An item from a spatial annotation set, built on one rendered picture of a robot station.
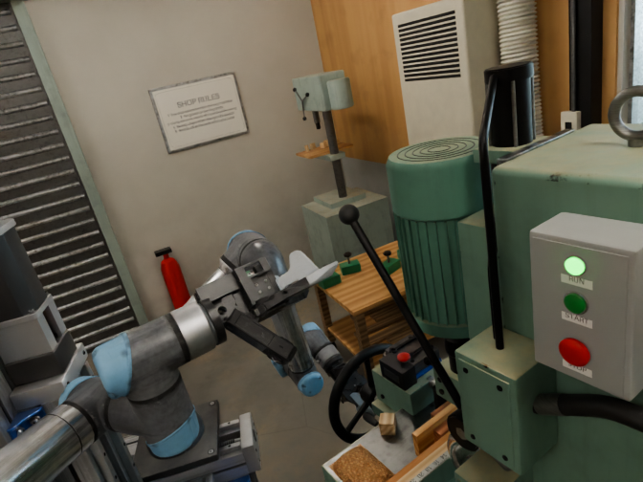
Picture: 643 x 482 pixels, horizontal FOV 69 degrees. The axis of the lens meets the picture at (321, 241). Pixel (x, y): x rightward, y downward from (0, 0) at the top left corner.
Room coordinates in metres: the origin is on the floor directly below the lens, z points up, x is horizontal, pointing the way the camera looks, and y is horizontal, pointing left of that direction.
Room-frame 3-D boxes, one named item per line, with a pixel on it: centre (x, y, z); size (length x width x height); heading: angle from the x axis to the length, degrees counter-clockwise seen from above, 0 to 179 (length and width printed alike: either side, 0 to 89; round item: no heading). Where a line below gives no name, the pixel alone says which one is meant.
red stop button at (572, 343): (0.38, -0.22, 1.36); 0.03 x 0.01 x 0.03; 30
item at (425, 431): (0.77, -0.19, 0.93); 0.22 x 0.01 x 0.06; 120
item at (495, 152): (0.62, -0.29, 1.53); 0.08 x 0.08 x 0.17; 30
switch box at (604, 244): (0.40, -0.25, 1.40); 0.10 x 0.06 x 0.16; 30
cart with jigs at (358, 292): (2.35, -0.28, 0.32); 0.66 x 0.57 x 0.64; 111
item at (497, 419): (0.48, -0.19, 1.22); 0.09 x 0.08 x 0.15; 30
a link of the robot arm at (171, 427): (0.57, 0.29, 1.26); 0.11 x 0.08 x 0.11; 64
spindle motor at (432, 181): (0.74, -0.22, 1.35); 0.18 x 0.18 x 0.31
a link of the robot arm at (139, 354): (0.56, 0.27, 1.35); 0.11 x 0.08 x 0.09; 120
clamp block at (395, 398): (0.92, -0.14, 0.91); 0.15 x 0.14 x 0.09; 120
